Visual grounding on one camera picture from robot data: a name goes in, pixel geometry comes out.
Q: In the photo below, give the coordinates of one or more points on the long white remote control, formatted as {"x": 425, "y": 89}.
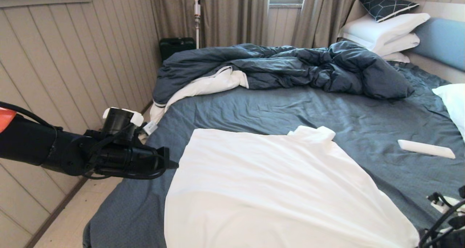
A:
{"x": 425, "y": 149}

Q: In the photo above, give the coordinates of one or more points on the blue padded headboard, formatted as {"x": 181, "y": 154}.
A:
{"x": 442, "y": 41}

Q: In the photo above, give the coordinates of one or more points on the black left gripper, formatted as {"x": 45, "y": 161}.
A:
{"x": 130, "y": 162}

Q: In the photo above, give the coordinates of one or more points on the white pillow without stack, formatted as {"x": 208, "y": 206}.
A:
{"x": 454, "y": 103}

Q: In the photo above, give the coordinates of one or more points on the dark geometric patterned cushion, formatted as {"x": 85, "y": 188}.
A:
{"x": 386, "y": 5}

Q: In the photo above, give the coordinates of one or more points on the black suitcase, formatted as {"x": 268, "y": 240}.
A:
{"x": 178, "y": 48}

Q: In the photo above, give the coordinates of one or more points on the white stick vacuum cleaner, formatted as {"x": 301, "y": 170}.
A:
{"x": 197, "y": 16}

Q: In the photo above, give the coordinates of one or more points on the blue patterned bed sheet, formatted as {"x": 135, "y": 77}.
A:
{"x": 272, "y": 110}

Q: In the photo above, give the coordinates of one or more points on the narrow beige curtain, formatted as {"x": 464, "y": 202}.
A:
{"x": 323, "y": 15}

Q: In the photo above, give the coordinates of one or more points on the flat white pillow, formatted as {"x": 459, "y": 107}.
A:
{"x": 397, "y": 58}

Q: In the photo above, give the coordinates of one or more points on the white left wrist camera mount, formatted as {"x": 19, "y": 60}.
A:
{"x": 140, "y": 120}

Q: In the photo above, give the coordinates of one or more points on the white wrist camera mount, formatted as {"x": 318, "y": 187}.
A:
{"x": 448, "y": 202}
{"x": 140, "y": 120}

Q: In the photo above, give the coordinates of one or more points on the large white pillow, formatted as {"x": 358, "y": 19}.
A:
{"x": 377, "y": 30}

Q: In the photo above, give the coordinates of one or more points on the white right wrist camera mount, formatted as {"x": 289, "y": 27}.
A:
{"x": 448, "y": 202}

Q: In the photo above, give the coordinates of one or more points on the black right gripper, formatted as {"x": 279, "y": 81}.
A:
{"x": 441, "y": 240}

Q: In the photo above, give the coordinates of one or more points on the wide beige curtain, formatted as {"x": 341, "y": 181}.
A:
{"x": 225, "y": 15}

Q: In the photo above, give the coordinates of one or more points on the medium white pillow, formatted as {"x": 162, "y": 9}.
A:
{"x": 399, "y": 45}

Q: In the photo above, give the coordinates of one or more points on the white t-shirt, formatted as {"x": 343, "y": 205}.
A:
{"x": 272, "y": 190}

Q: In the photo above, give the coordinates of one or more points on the blue duvet with white lining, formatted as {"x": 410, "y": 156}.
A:
{"x": 290, "y": 67}

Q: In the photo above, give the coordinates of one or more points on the beige upholstered bed frame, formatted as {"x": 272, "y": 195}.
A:
{"x": 436, "y": 70}

